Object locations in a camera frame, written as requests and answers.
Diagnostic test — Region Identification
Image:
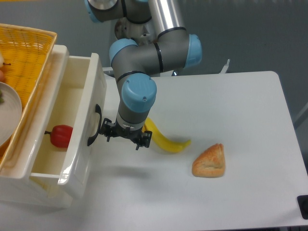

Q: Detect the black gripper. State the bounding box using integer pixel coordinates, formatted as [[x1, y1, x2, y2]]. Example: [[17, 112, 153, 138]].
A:
[[99, 118, 152, 150]]

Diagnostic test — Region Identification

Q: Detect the white top drawer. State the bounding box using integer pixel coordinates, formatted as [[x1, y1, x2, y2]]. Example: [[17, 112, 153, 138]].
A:
[[30, 53, 107, 199]]

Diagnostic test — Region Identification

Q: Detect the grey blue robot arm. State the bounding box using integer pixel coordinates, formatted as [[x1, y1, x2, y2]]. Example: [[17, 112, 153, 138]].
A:
[[85, 0, 202, 147]]

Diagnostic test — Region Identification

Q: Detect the white drawer cabinet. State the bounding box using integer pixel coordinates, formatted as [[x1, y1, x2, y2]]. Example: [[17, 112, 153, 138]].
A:
[[0, 45, 72, 208]]

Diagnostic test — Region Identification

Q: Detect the yellow banana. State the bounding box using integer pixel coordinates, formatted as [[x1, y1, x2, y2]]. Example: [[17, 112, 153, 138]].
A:
[[142, 117, 191, 154]]

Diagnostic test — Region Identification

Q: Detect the red bell pepper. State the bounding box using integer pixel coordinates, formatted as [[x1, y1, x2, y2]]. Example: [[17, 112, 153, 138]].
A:
[[44, 125, 73, 148]]

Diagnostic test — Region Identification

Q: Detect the golden triangular pastry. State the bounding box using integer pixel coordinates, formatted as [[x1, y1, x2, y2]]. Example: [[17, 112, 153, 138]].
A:
[[192, 143, 226, 178]]

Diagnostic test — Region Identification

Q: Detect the white ribbed plate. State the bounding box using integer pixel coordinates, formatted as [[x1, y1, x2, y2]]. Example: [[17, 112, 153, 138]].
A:
[[0, 82, 22, 146]]

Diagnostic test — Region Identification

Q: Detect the white table clamp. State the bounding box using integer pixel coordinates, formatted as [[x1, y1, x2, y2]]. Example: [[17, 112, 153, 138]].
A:
[[219, 59, 230, 74]]

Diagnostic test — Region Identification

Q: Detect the green food on plate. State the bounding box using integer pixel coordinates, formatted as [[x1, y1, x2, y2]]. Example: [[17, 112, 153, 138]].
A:
[[0, 90, 4, 103]]

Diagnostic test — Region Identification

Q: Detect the yellow woven basket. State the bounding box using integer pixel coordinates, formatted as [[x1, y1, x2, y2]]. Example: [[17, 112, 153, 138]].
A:
[[0, 24, 57, 168]]

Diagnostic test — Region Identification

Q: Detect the pink fruit in basket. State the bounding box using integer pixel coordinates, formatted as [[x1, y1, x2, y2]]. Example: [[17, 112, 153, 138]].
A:
[[0, 70, 5, 82]]

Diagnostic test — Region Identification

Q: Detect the black corner device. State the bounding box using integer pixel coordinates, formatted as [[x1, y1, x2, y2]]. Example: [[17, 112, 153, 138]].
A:
[[297, 195, 308, 220]]

